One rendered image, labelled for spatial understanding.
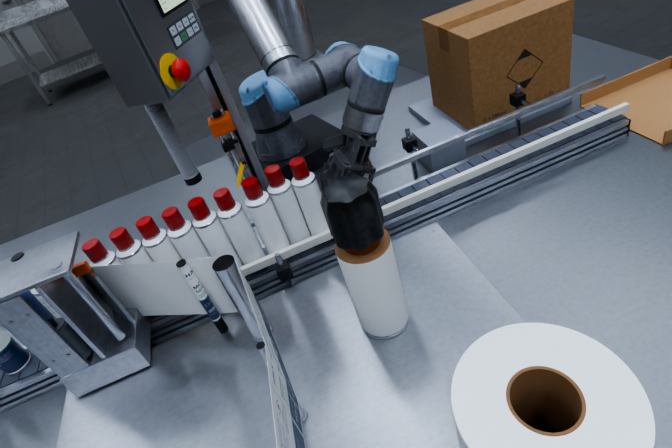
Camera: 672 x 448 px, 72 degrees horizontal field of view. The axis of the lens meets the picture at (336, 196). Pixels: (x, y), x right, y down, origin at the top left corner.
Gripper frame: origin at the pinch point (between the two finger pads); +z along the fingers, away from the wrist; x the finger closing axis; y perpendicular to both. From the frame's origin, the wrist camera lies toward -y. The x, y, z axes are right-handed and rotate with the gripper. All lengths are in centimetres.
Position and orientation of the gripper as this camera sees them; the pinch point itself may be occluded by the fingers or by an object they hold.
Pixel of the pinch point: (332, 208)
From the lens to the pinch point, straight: 101.5
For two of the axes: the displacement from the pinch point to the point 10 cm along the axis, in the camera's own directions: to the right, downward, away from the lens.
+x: 9.2, 0.5, 4.0
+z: -2.4, 8.6, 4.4
